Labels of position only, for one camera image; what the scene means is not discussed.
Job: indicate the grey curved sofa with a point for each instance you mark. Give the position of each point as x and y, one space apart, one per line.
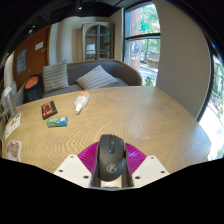
125 71

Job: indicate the black and red box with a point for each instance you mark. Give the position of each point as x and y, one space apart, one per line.
49 109

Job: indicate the arched glass-door cabinet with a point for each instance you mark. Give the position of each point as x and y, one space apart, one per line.
98 41

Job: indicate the grey striped square pillow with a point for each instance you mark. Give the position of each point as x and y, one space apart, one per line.
55 76

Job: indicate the green and blue tissue pack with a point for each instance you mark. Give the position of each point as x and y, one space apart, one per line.
57 122

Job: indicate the black bag with orange top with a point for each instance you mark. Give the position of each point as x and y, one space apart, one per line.
32 89

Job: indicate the blue wall poster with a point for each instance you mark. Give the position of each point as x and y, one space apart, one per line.
21 61

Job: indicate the small white squeeze bottle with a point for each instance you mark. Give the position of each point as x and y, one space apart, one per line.
82 101

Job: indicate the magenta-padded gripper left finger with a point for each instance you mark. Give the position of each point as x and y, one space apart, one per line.
73 166

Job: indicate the light striped pillow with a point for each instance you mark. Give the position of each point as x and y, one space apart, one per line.
96 78

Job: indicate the dark grey computer mouse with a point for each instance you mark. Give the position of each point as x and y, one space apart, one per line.
111 156

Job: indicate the white wall sign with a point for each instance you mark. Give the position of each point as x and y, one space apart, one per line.
39 46

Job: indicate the white printed paper sheet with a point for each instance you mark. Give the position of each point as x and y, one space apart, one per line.
12 126

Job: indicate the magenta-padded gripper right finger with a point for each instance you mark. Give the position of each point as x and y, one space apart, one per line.
150 166

